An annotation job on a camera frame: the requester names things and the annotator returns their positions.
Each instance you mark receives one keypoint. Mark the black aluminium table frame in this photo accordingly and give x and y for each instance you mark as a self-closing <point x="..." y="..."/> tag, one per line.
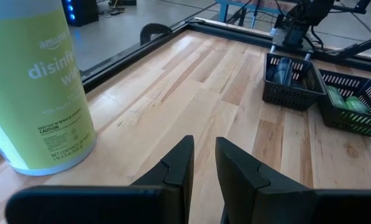
<point x="235" y="32"/>

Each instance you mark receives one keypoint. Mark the black slotted plastic basket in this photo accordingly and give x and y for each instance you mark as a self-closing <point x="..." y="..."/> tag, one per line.
<point x="291" y="98"/>
<point x="350" y="123"/>

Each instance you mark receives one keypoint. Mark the green travel bottle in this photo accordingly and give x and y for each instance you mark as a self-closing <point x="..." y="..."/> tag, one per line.
<point x="337" y="97"/>
<point x="356" y="105"/>

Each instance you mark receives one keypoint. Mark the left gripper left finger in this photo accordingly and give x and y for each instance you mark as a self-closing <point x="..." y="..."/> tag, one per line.
<point x="95" y="205"/>

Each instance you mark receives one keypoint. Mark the black computer tower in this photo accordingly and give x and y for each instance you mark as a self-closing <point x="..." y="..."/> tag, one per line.
<point x="79" y="11"/>

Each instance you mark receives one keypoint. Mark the green white wipes canister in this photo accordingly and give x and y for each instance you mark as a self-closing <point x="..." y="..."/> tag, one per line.
<point x="33" y="93"/>

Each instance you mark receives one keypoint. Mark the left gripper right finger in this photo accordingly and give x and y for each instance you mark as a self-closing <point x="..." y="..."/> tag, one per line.
<point x="297" y="207"/>

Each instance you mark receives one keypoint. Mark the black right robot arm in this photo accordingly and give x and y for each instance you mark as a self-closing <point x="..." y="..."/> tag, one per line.
<point x="303" y="18"/>

